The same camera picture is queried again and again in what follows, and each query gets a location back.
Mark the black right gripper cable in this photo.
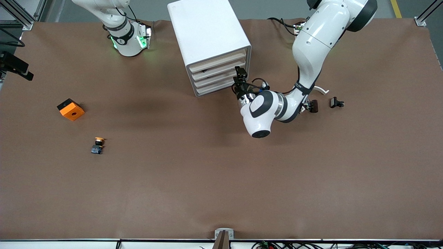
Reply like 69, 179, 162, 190
0, 27, 27, 48

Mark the white table edge rail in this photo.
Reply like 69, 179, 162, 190
0, 238, 443, 249

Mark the white curved cable part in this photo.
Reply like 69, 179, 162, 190
300, 85, 329, 113

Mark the black cable bundle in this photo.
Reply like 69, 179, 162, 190
251, 241, 443, 249

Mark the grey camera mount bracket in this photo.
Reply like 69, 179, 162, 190
212, 228, 234, 249

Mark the aluminium frame post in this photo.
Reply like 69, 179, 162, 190
0, 0, 47, 31
414, 0, 443, 27

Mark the yellow push button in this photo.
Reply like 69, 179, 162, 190
91, 137, 105, 155

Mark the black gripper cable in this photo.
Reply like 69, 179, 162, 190
250, 77, 271, 94
0, 27, 27, 48

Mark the brown table cover sheet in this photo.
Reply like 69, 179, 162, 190
0, 18, 443, 241

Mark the orange and black box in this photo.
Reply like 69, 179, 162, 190
57, 98, 85, 121

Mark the black base power cable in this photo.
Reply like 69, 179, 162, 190
268, 17, 299, 37

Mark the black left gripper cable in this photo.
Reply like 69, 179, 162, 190
250, 77, 271, 94

